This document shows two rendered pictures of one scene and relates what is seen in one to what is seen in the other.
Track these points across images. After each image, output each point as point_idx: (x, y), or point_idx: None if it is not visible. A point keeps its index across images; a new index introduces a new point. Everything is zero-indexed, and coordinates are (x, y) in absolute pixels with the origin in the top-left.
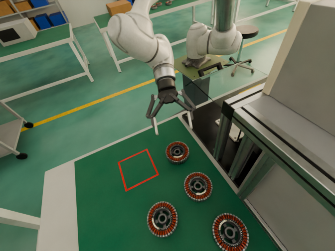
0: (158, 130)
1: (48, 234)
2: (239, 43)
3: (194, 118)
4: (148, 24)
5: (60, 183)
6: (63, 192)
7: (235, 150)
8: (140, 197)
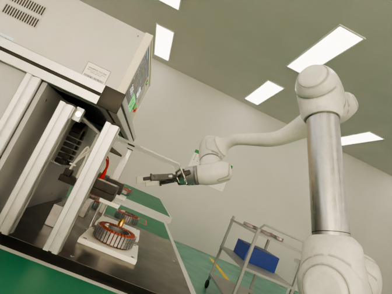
0: (163, 235)
1: (122, 203)
2: (305, 268)
3: (157, 237)
4: (212, 141)
5: (150, 216)
6: (143, 213)
7: (93, 213)
8: (109, 206)
